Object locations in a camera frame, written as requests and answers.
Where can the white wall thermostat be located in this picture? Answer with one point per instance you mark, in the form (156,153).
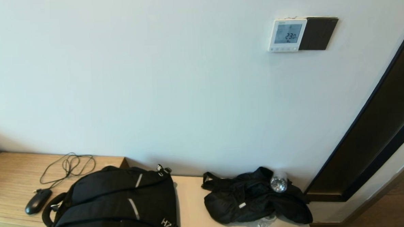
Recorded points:
(287,34)

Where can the small crumpled black bag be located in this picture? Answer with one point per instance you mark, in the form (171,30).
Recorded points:
(240,200)

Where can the white low cabinet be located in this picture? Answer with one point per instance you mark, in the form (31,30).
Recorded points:
(191,209)

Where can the clear plastic bottle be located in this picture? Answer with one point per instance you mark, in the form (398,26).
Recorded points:
(279,184)

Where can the large black backpack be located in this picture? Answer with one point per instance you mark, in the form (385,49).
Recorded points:
(107,206)

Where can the black computer mouse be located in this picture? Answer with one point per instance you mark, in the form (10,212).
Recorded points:
(38,200)

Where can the wooden desk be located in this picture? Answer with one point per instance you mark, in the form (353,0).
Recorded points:
(7,183)

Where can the black wall switch panel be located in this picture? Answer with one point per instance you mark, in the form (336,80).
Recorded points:
(318,33)

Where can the dark brown door frame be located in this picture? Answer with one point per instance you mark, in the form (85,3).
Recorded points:
(377,140)

